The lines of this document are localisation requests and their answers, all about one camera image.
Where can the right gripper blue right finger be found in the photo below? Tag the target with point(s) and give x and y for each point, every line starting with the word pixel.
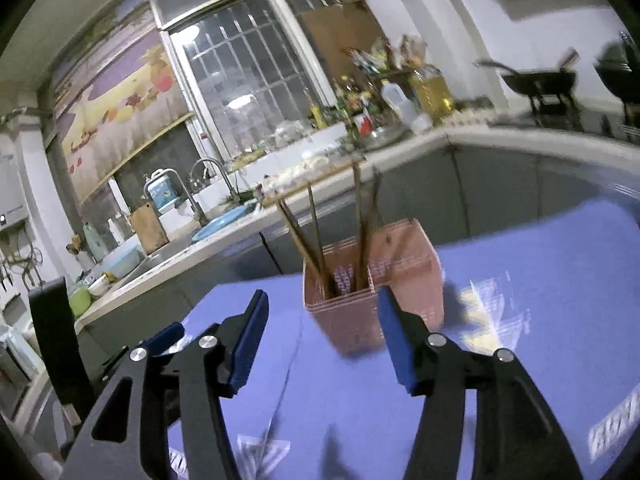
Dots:
pixel 516 434

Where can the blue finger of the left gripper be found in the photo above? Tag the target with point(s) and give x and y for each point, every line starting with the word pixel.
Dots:
pixel 164 339

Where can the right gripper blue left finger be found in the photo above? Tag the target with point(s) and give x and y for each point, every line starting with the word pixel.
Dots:
pixel 126 434

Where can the thin dark chopstick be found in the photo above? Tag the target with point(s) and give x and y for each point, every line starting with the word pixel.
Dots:
pixel 325 276

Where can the chrome kitchen faucet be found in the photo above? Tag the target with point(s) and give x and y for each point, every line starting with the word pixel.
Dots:
pixel 165 187

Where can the green bowl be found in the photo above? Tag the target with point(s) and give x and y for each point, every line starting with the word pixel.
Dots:
pixel 79 298

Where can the wooden cutting board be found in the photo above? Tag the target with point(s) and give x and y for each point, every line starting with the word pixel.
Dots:
pixel 149 230

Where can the blue plastic basin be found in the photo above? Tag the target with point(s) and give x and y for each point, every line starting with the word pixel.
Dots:
pixel 229 217

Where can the blue patterned tablecloth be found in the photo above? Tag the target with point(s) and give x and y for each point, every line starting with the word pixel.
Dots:
pixel 562 295

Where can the pink perforated utensil basket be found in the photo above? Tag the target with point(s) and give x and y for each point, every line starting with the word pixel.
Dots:
pixel 402 257

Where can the long wooden board with dumplings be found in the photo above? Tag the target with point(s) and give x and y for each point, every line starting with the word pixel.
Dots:
pixel 308 172

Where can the fruit print window blind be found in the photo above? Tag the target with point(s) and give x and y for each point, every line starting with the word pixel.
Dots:
pixel 114 94

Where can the barred window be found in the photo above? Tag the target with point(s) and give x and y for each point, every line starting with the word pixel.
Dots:
pixel 248 65

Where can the white plastic jug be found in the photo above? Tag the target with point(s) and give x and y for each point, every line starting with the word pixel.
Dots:
pixel 396 99

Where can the yellow cooking oil bottle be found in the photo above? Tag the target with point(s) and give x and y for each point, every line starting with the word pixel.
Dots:
pixel 430 88

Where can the wok with steel lid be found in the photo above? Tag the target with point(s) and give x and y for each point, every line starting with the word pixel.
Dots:
pixel 618 68

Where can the black wok with handle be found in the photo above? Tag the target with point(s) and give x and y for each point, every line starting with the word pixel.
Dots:
pixel 537 84

